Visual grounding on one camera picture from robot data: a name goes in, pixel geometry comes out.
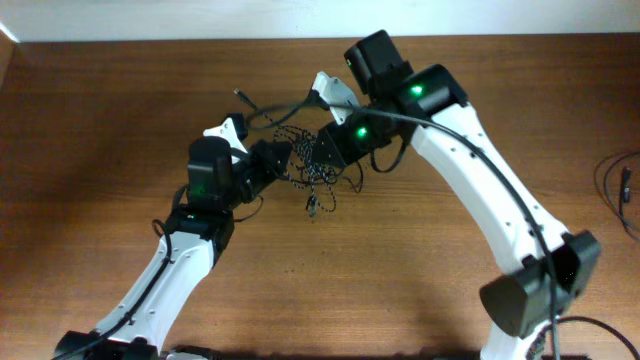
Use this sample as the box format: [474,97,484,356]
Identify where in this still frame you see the thin black cable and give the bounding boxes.
[289,159,365,195]
[592,152,640,244]

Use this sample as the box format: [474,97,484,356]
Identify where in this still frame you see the black white braided cable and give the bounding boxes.
[233,87,346,217]

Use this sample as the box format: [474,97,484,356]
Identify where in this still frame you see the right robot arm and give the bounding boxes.
[310,31,601,359]

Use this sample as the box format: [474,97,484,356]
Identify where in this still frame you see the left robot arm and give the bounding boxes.
[54,136,292,359]

